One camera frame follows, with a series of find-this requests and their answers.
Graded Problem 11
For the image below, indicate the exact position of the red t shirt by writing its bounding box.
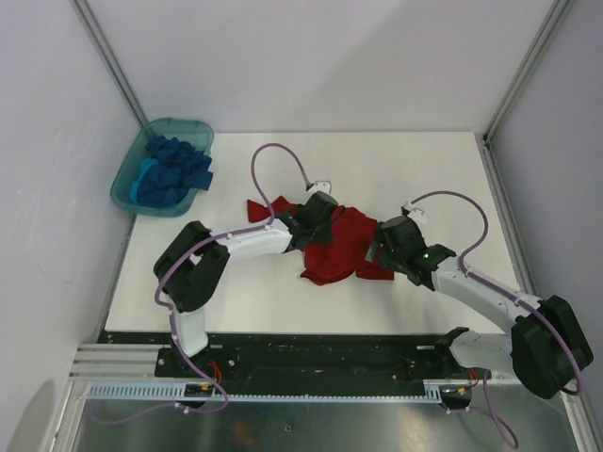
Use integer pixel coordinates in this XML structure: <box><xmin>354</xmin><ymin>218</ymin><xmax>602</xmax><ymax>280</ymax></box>
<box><xmin>247</xmin><ymin>196</ymin><xmax>395</xmax><ymax>286</ymax></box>

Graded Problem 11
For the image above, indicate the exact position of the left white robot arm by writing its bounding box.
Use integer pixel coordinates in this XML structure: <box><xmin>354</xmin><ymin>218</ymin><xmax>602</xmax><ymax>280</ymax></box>
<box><xmin>154</xmin><ymin>191</ymin><xmax>338</xmax><ymax>377</ymax></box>

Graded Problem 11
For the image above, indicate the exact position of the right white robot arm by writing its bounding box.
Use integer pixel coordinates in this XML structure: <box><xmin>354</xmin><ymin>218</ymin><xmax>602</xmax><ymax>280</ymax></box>
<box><xmin>367</xmin><ymin>216</ymin><xmax>594</xmax><ymax>399</ymax></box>

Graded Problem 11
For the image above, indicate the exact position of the teal plastic bin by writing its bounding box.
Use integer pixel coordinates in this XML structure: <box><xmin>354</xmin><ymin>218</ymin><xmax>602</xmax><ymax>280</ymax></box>
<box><xmin>110</xmin><ymin>118</ymin><xmax>214</xmax><ymax>218</ymax></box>

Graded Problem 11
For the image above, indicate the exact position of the dark blue t shirt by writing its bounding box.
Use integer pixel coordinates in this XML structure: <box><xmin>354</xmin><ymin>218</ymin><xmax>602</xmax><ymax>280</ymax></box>
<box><xmin>139</xmin><ymin>136</ymin><xmax>213</xmax><ymax>209</ymax></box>

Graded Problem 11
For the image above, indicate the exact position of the light blue t shirt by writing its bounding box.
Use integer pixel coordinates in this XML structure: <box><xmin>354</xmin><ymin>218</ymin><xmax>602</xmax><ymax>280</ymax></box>
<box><xmin>129</xmin><ymin>158</ymin><xmax>157</xmax><ymax>205</ymax></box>

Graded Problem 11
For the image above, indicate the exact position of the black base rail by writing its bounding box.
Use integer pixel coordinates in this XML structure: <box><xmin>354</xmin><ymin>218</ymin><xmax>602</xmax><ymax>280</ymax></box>
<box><xmin>98</xmin><ymin>331</ymin><xmax>484</xmax><ymax>397</ymax></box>

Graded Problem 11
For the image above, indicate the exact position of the grey slotted cable duct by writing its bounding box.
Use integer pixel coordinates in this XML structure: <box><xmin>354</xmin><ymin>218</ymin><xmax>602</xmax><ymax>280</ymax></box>
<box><xmin>85</xmin><ymin>379</ymin><xmax>447</xmax><ymax>405</ymax></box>

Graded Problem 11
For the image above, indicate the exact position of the right aluminium frame post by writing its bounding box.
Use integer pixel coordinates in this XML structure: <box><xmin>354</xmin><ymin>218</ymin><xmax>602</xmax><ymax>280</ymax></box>
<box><xmin>482</xmin><ymin>0</ymin><xmax>576</xmax><ymax>146</ymax></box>

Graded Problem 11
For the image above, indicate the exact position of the aluminium frame post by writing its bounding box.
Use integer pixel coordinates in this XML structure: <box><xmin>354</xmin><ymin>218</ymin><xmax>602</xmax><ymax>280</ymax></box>
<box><xmin>70</xmin><ymin>0</ymin><xmax>149</xmax><ymax>127</ymax></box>
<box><xmin>482</xmin><ymin>0</ymin><xmax>576</xmax><ymax>146</ymax></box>

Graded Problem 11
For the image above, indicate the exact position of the left aluminium frame post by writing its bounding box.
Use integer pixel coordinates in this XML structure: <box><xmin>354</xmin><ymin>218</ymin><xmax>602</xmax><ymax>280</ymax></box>
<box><xmin>70</xmin><ymin>0</ymin><xmax>149</xmax><ymax>127</ymax></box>

